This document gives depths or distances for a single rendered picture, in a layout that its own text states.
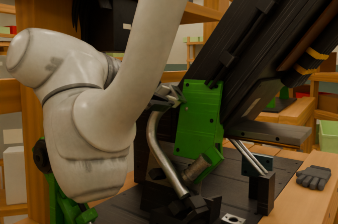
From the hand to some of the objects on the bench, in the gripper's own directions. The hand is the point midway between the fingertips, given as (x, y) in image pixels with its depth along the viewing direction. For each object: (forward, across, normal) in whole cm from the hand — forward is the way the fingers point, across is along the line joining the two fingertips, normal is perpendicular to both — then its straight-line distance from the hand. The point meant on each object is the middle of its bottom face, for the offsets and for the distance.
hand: (168, 96), depth 78 cm
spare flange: (+15, -33, +9) cm, 37 cm away
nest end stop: (+4, -30, +13) cm, 33 cm away
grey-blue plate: (+31, -30, +6) cm, 44 cm away
